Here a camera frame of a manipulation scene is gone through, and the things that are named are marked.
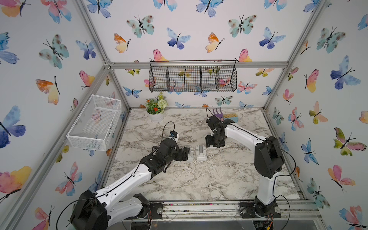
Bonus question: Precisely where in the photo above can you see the white grey phone stand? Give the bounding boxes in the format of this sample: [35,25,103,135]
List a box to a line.
[195,145,207,161]

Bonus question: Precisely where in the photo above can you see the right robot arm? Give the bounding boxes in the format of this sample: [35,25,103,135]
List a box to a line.
[205,115,284,206]

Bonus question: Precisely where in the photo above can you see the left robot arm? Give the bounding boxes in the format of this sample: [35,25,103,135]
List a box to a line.
[70,138,190,230]

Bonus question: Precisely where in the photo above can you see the purple pink toy rake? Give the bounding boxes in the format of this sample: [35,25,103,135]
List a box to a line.
[212,108,224,121]

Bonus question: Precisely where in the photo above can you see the blue toy brush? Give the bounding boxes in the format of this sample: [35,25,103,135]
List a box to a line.
[223,113,239,123]

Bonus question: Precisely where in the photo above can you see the white flower pot with plant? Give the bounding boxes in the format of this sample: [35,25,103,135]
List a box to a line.
[145,93,168,123]

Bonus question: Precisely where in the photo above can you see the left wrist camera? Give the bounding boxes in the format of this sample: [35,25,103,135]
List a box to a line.
[169,131,179,143]

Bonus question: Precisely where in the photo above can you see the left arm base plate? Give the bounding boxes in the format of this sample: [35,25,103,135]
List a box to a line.
[133,194,163,219]

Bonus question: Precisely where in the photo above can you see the black wire wall basket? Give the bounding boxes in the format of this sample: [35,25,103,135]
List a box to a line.
[145,60,238,93]

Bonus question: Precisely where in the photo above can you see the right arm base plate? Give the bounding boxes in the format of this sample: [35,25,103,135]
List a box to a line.
[239,197,281,219]

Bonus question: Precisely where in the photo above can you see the white mesh wall basket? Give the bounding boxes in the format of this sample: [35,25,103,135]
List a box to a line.
[66,94,122,151]

